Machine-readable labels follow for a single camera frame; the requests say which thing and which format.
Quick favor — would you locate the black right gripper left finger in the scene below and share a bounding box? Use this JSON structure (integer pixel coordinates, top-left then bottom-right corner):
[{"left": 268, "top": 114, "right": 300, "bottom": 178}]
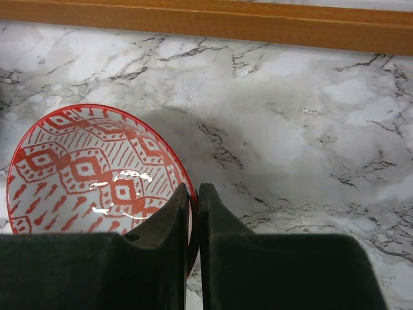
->
[{"left": 1, "top": 185, "right": 189, "bottom": 309}]

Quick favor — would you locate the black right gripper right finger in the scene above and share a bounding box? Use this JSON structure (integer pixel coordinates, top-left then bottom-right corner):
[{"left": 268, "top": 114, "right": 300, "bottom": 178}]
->
[{"left": 198, "top": 183, "right": 387, "bottom": 309}]

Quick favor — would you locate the red patterned bowl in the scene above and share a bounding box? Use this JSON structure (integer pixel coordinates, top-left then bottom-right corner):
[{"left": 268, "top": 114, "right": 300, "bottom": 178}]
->
[{"left": 6, "top": 104, "right": 197, "bottom": 269}]

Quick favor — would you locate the wooden shelf rack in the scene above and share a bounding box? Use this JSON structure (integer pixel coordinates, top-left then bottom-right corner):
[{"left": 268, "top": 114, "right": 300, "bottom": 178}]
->
[{"left": 1, "top": 1, "right": 412, "bottom": 56}]

